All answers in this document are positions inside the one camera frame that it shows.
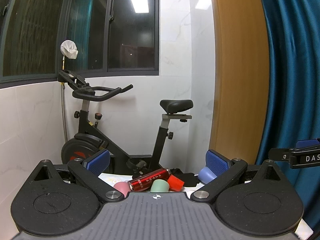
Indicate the wooden door panel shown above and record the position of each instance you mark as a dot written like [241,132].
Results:
[241,78]

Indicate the pink cup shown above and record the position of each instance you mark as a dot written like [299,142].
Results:
[123,187]

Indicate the teal blue curtain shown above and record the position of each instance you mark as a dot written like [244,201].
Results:
[293,100]

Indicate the red metal bottle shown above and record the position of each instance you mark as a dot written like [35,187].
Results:
[144,182]

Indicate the black exercise bike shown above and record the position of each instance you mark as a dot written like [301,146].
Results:
[107,119]

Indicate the green cup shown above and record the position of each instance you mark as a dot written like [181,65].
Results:
[160,185]

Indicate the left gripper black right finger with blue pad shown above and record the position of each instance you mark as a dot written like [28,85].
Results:
[228,172]

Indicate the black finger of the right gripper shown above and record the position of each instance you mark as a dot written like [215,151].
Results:
[305,154]

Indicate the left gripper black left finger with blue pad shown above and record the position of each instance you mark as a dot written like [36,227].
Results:
[86,172]

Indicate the dark framed window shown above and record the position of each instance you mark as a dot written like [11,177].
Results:
[113,38]

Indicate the blue cup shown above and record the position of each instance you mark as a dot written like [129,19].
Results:
[205,176]

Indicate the red cup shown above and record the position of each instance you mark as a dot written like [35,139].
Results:
[175,184]

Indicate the black cloth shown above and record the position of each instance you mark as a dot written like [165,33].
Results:
[189,179]

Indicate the white cloth on pole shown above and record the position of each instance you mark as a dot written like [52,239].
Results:
[69,49]

